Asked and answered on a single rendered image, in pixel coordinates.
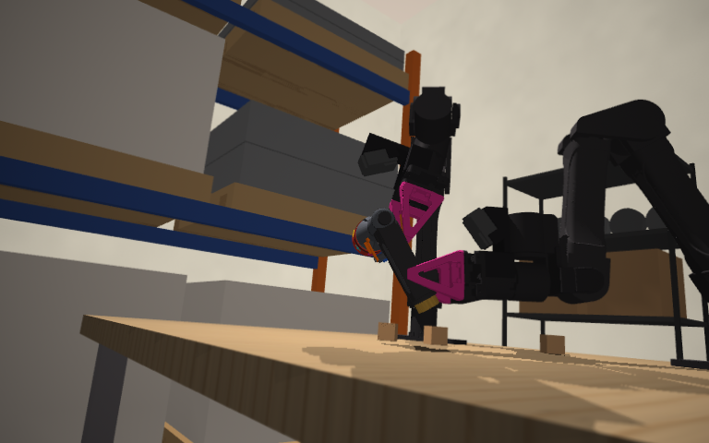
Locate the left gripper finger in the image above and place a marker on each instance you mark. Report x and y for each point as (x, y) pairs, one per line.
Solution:
(456, 262)
(444, 279)

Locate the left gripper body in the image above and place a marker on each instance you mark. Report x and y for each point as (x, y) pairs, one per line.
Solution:
(497, 288)

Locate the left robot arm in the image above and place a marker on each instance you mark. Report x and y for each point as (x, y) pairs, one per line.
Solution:
(637, 128)

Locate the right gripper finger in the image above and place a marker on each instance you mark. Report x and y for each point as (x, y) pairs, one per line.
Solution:
(419, 194)
(395, 208)

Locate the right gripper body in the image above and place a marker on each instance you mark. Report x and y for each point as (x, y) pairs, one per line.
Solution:
(423, 178)

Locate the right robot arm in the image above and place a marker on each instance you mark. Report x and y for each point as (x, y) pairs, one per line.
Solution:
(429, 123)

